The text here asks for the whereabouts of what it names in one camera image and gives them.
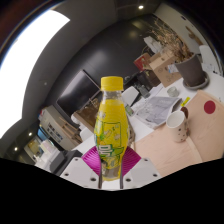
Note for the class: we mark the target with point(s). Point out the cardboard box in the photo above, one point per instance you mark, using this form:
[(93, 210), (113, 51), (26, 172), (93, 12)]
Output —
[(165, 66)]

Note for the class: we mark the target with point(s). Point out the white cabinet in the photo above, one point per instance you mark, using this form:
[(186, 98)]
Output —
[(55, 128)]

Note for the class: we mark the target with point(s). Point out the black flat boxes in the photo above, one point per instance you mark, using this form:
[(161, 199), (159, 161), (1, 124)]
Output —
[(63, 160)]

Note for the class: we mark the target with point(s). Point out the red box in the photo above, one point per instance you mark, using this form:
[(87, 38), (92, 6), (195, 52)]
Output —
[(141, 61)]

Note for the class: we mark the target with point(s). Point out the grey plant pot saucer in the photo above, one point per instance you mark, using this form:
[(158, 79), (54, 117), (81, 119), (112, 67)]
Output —
[(203, 85)]

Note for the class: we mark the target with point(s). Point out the flat round red coaster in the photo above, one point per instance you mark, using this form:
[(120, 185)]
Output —
[(209, 107)]

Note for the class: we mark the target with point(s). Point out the dried plant in grey pot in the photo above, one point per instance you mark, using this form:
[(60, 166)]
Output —
[(191, 70)]

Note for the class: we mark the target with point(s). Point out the printed sketch paper sheet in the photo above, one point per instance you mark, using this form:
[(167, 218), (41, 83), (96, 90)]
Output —
[(155, 111)]

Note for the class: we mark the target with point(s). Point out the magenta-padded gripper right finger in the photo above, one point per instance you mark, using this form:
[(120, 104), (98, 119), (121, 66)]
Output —
[(143, 170)]

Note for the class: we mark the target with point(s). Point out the yellow drink bottle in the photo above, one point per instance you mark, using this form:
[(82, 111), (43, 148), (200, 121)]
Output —
[(111, 133)]

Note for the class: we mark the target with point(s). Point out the small yellow packet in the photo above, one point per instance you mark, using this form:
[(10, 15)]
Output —
[(185, 101)]

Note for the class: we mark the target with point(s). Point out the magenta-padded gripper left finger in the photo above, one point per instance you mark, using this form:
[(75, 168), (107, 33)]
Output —
[(78, 170)]

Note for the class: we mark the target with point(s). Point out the black wall screen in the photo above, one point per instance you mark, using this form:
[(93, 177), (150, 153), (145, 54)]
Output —
[(78, 91)]

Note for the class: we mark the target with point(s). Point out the small clear glass cup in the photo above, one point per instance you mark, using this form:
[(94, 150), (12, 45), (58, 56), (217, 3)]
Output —
[(172, 92)]

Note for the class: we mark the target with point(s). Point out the long ceiling light panel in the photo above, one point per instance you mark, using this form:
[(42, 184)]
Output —
[(23, 66)]

